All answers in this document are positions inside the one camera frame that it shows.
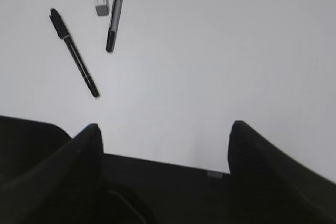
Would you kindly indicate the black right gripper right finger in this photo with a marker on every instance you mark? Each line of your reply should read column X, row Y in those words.
column 268, row 186

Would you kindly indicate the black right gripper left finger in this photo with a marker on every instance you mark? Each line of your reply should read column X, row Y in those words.
column 48, row 176

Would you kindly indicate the black marker pen front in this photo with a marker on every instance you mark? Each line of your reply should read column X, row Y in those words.
column 64, row 34

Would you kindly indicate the black marker pen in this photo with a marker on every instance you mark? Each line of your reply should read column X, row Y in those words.
column 114, row 24
column 64, row 34

